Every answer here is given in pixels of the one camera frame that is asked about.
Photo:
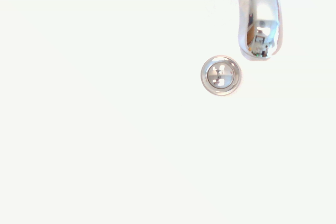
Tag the chrome faucet spout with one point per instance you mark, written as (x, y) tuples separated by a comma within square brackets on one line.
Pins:
[(262, 3)]

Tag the chrome sink drain stopper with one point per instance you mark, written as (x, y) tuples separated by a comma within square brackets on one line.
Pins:
[(220, 75)]

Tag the white ceramic sink basin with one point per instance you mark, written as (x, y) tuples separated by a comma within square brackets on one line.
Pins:
[(105, 116)]

